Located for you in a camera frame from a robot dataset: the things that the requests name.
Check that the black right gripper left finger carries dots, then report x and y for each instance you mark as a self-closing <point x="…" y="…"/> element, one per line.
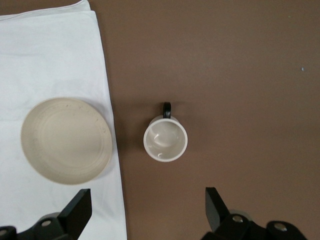
<point x="78" y="212"/>

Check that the beige gray plate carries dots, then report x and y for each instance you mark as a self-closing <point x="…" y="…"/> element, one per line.
<point x="65" y="142"/>

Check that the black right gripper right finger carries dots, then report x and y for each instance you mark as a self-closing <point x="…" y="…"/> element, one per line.
<point x="215" y="210"/>

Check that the white cloth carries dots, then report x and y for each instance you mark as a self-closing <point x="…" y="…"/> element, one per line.
<point x="50" y="62"/>

